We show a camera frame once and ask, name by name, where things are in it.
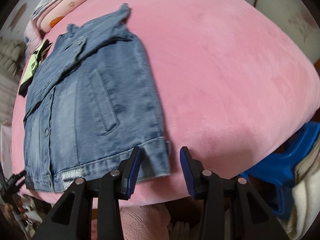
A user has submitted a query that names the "floral wardrobe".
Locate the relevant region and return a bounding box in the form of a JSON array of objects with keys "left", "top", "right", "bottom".
[{"left": 210, "top": 0, "right": 320, "bottom": 63}]

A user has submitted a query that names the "folded green and black garment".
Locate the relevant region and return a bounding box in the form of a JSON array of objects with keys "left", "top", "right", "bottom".
[{"left": 18, "top": 39, "right": 52, "bottom": 98}]

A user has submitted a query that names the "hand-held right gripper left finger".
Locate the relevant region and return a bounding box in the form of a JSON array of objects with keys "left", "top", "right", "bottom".
[{"left": 32, "top": 146, "right": 143, "bottom": 240}]

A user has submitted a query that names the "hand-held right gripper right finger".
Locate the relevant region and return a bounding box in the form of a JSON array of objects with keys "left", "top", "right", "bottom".
[{"left": 180, "top": 146, "right": 290, "bottom": 240}]

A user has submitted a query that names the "person's left hand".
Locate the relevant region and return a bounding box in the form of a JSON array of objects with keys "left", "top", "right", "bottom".
[{"left": 4, "top": 201, "right": 28, "bottom": 220}]

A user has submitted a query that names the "white printed cushion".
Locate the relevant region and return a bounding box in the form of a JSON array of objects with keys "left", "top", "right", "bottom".
[{"left": 24, "top": 21, "right": 42, "bottom": 46}]

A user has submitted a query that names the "cream fluffy cloth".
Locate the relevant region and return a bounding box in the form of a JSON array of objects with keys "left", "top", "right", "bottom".
[{"left": 285, "top": 152, "right": 320, "bottom": 235}]

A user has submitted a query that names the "blue denim jacket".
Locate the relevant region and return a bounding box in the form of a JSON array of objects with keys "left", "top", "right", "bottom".
[{"left": 23, "top": 3, "right": 172, "bottom": 193}]

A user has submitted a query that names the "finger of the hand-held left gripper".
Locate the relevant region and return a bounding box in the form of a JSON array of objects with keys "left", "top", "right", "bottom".
[{"left": 6, "top": 170, "right": 27, "bottom": 193}]

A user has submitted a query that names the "blue plastic stool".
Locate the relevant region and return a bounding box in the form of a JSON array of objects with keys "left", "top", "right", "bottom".
[{"left": 237, "top": 121, "right": 320, "bottom": 217}]

